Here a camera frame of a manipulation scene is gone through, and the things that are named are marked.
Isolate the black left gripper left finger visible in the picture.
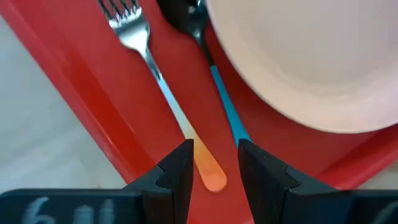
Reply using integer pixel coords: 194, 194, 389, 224
123, 138, 195, 224

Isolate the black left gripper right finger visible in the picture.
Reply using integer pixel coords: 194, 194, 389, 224
237, 138, 340, 224

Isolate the spoon with blue handle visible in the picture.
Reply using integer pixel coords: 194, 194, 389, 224
156, 0, 252, 147

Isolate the pink plate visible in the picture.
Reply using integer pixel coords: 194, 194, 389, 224
205, 0, 398, 134

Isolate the fork with orange handle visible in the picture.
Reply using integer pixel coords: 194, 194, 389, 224
98, 0, 228, 194

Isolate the red plastic tray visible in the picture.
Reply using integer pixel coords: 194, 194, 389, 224
0, 0, 398, 224

